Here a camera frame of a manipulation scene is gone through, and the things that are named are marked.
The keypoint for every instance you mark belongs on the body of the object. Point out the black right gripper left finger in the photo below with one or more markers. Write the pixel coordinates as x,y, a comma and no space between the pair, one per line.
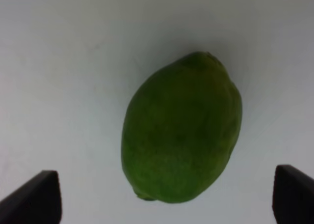
38,201

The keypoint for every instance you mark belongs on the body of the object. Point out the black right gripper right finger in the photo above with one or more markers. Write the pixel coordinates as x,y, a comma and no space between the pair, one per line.
293,196

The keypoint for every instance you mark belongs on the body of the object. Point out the green lime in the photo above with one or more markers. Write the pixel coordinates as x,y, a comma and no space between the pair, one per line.
180,129

